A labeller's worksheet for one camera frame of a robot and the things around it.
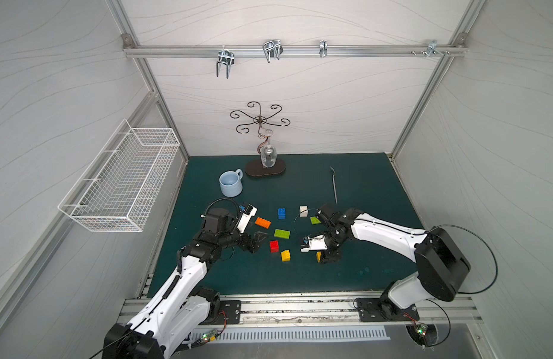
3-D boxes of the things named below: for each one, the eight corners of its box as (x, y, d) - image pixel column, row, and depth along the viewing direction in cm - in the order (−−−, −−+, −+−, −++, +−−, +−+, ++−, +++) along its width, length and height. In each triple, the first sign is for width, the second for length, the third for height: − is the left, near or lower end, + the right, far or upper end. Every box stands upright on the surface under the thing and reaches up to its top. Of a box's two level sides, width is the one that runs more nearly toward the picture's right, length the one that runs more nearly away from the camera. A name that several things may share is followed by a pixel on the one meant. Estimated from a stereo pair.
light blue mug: (220, 197, 104) (217, 187, 99) (225, 176, 112) (222, 166, 107) (240, 197, 104) (238, 187, 99) (243, 176, 112) (241, 166, 107)
